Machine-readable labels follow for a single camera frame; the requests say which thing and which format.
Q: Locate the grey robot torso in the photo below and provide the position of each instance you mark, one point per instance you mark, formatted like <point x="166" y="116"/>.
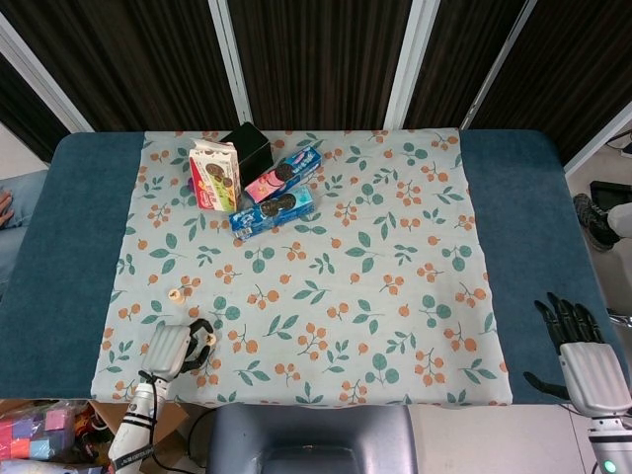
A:
<point x="311" y="434"/>

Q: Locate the brown cardboard box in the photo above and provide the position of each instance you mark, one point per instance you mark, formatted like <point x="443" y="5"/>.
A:
<point x="170" y="419"/>

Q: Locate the black flat device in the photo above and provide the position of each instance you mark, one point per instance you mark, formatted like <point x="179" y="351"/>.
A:
<point x="609" y="192"/>

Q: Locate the dark sneaker shoe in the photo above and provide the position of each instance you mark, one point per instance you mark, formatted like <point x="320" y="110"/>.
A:
<point x="595" y="227"/>

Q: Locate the person's blue jeans legs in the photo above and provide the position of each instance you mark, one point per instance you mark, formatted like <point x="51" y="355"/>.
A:
<point x="24" y="197"/>

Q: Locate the light trouser leg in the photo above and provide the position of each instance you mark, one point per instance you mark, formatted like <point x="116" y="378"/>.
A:
<point x="622" y="219"/>

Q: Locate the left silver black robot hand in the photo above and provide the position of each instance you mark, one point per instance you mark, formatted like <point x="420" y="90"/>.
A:
<point x="165" y="348"/>

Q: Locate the bystander bare hand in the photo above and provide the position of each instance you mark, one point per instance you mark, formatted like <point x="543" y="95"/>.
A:
<point x="5" y="210"/>

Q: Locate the bag of colourful blocks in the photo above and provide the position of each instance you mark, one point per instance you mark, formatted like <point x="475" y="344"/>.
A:
<point x="44" y="429"/>

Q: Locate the pink blue Oreo box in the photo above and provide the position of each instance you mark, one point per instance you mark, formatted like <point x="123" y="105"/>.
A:
<point x="296" y="165"/>

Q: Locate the small purple object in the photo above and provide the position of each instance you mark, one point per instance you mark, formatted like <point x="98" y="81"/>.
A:
<point x="190" y="185"/>

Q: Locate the floral fruit print tablecloth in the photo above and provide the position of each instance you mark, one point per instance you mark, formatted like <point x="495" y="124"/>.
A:
<point x="321" y="296"/>

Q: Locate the white red cookie box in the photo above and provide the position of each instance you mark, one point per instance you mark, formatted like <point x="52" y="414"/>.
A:
<point x="214" y="178"/>

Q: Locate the teal velvet table cover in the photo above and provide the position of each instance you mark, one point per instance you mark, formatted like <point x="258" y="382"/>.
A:
<point x="74" y="222"/>

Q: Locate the black open box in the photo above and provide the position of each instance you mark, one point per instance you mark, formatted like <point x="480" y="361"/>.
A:
<point x="252" y="148"/>

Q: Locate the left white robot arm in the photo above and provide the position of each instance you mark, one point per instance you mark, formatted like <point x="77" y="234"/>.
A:
<point x="138" y="415"/>

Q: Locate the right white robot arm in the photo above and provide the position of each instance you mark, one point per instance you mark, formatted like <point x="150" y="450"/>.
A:
<point x="607" y="442"/>

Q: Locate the dark folding screen panel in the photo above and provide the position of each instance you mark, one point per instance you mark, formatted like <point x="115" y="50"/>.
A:
<point x="148" y="64"/>
<point x="24" y="108"/>
<point x="454" y="59"/>
<point x="321" y="64"/>
<point x="568" y="74"/>

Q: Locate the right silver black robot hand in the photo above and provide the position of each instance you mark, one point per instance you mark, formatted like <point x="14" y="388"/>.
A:
<point x="590" y="375"/>

